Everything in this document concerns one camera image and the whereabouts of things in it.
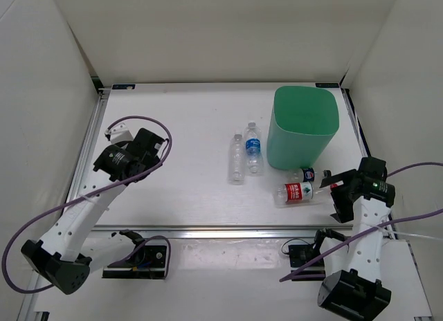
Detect pepsi label plastic bottle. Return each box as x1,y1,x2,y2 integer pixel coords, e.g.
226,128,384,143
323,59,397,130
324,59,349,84
288,167,332,183

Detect red label plastic bottle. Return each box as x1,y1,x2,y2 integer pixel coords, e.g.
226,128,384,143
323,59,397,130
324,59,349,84
273,181,338,209

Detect clear unlabelled plastic bottle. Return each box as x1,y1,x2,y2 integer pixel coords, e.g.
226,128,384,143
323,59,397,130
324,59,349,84
228,132,246,185

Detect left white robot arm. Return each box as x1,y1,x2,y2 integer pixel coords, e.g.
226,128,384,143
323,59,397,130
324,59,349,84
21,124,166,295

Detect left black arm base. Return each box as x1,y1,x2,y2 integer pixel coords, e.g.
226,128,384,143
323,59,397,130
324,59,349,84
102,230,172,280

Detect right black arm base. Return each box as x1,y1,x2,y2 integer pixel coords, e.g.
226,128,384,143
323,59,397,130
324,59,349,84
281,228,347,282

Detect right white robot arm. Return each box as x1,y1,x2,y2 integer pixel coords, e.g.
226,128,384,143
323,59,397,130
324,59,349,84
311,157,395,320

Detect green plastic bin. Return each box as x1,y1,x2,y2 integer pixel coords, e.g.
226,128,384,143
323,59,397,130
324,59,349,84
266,86,339,170

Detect blue label water bottle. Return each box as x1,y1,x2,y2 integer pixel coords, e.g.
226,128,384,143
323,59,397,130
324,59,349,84
244,121,264,174

